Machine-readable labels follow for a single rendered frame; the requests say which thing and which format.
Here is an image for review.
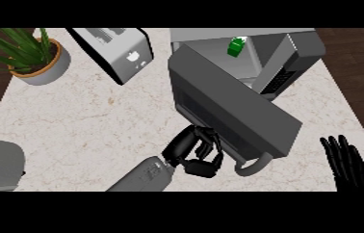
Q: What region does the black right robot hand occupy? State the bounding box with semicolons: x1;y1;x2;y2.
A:
319;134;364;193

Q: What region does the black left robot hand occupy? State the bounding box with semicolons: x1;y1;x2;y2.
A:
162;124;225;179

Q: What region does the dark grey microwave door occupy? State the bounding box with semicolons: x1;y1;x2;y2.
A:
166;43;305;177

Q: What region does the green milk carton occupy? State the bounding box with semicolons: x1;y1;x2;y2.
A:
227;37;248;58

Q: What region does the grey microwave body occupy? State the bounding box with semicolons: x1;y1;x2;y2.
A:
169;28;328;101

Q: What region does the silver toaster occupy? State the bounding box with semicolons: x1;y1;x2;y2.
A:
64;28;156;86

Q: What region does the pale grey rounded appliance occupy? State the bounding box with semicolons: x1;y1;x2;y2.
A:
0;140;27;192

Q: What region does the green plant in grey pot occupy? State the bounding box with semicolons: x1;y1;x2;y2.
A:
0;28;73;87

